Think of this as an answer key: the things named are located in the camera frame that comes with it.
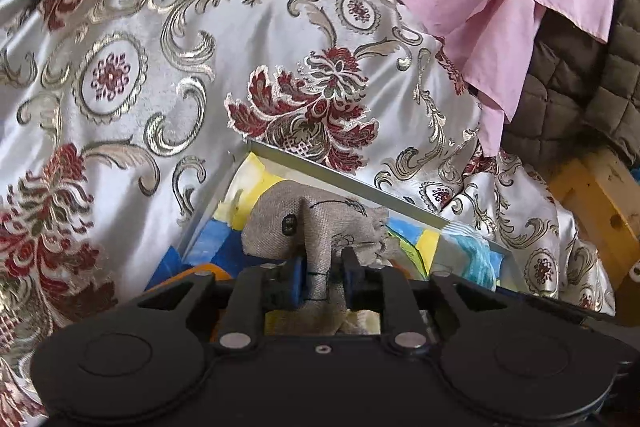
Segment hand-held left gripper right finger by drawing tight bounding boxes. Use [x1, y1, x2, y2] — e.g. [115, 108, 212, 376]
[340, 247, 508, 356]

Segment grey drawstring pouch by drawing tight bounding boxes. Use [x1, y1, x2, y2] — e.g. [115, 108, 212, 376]
[240, 184, 401, 338]

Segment wooden furniture frame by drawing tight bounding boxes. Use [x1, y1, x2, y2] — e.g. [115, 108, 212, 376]
[547, 147, 640, 288]

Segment floral satin blanket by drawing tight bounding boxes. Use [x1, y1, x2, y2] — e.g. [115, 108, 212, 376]
[0, 0, 618, 427]

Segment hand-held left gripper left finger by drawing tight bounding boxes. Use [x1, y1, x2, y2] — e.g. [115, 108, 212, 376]
[135, 257, 306, 354]

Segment brown quilted jacket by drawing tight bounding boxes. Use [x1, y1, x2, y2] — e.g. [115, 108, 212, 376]
[500, 0, 640, 168]

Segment metal tray with cartoon painting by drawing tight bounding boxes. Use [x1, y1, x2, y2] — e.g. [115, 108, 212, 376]
[145, 137, 516, 338]

